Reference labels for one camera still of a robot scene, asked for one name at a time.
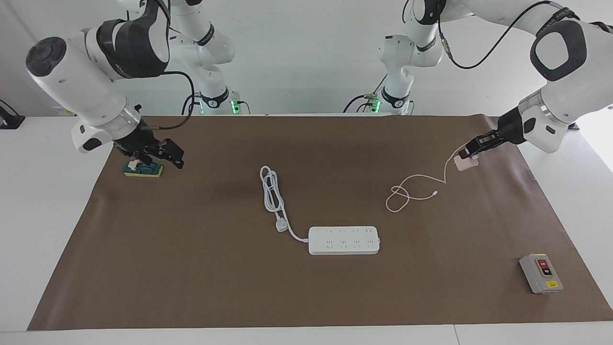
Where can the pink charger block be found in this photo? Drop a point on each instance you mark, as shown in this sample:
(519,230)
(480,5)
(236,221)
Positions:
(463,165)

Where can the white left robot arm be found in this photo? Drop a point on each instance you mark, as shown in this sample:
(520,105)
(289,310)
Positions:
(574,96)

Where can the green knife switch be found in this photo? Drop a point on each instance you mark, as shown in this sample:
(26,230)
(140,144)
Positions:
(151,171)

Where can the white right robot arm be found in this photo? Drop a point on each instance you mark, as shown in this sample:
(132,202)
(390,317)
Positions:
(72,81)

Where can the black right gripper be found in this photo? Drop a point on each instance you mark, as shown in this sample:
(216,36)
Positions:
(136,143)

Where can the white power strip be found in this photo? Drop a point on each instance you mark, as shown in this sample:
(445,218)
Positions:
(345,239)

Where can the brown paper mat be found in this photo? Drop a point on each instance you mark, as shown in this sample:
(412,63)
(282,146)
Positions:
(306,287)

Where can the white wall socket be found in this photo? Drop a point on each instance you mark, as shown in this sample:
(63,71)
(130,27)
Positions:
(62,111)

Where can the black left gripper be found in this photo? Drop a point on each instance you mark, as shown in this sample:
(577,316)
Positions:
(510,129)

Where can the grey on-off switch box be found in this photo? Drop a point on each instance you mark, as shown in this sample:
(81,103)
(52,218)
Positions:
(539,278)

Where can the black clamp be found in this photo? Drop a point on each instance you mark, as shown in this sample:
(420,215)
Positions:
(12,122)

